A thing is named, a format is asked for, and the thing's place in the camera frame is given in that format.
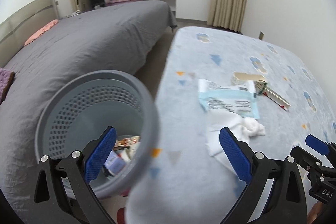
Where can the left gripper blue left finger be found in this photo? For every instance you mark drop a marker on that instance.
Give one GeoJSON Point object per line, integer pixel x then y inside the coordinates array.
{"type": "Point", "coordinates": [49, 202]}

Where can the beige chair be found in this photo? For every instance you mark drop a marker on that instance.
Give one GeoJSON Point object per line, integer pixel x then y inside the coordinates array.
{"type": "Point", "coordinates": [84, 5]}

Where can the beige padded headboard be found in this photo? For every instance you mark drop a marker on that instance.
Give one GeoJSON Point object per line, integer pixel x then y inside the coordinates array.
{"type": "Point", "coordinates": [17, 28]}

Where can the purple fluffy blanket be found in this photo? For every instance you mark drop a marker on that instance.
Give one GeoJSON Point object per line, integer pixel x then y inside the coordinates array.
{"type": "Point", "coordinates": [6, 79]}

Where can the red white snack wrapper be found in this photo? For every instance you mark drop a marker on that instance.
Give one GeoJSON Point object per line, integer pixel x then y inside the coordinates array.
{"type": "Point", "coordinates": [126, 142]}

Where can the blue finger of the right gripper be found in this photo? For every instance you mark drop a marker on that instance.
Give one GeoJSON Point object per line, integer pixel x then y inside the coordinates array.
{"type": "Point", "coordinates": [318, 145]}
{"type": "Point", "coordinates": [307, 161]}

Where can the light blue cartoon blanket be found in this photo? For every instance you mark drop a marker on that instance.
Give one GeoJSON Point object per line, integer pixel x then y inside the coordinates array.
{"type": "Point", "coordinates": [214, 79]}

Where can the white tissue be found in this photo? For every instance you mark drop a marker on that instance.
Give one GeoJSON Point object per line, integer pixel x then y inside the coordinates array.
{"type": "Point", "coordinates": [242, 128]}

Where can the torn beige carton box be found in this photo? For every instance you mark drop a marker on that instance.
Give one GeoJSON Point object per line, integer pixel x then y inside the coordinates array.
{"type": "Point", "coordinates": [258, 84]}

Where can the pink pillow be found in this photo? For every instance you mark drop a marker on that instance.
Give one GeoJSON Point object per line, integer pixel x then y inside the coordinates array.
{"type": "Point", "coordinates": [41, 31]}

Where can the grey bed cover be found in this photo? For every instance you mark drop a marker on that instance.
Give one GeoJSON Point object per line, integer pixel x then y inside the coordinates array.
{"type": "Point", "coordinates": [111, 38]}

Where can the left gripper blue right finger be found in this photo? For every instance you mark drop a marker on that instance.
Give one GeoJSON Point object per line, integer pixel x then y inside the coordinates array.
{"type": "Point", "coordinates": [286, 202]}

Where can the grey perforated trash basket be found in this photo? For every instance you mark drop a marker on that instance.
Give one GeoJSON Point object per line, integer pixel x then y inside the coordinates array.
{"type": "Point", "coordinates": [80, 112]}

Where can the purple rabbit cartoon box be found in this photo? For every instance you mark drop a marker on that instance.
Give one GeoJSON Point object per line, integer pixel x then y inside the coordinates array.
{"type": "Point", "coordinates": [114, 164]}

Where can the person's right hand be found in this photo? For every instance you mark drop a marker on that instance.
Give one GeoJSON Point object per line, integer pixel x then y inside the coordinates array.
{"type": "Point", "coordinates": [314, 212]}

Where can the white red paper cup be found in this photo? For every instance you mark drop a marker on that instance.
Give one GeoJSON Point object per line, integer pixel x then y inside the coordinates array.
{"type": "Point", "coordinates": [127, 154]}

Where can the light blue wipes packet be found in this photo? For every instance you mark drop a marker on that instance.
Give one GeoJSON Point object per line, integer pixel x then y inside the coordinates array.
{"type": "Point", "coordinates": [236, 98]}

